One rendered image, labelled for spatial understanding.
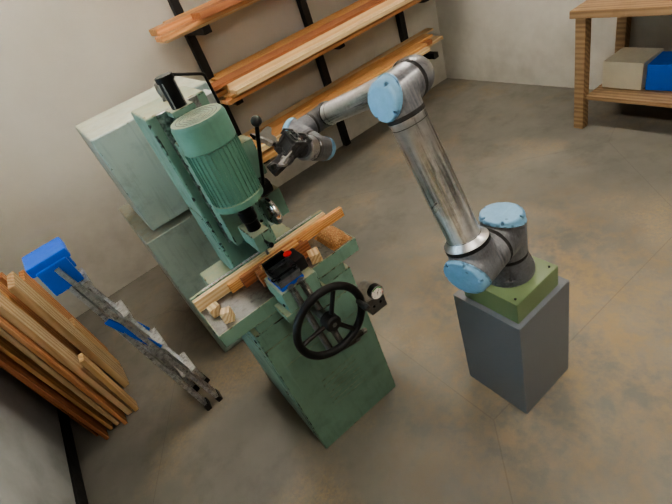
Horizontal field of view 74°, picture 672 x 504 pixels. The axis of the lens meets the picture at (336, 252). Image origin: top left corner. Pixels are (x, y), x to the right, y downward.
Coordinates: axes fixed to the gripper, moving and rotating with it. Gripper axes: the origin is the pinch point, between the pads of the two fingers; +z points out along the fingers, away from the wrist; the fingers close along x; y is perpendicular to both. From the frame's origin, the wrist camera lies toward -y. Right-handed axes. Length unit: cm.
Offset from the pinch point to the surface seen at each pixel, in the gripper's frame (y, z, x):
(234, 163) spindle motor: -4.9, 9.4, 0.2
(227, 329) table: -49, 12, 33
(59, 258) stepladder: -87, 24, -38
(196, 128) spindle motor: 0.7, 21.1, -8.4
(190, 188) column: -30.1, 3.2, -15.3
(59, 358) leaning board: -160, 9, -32
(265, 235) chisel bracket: -25.3, -6.6, 14.8
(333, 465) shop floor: -98, -35, 92
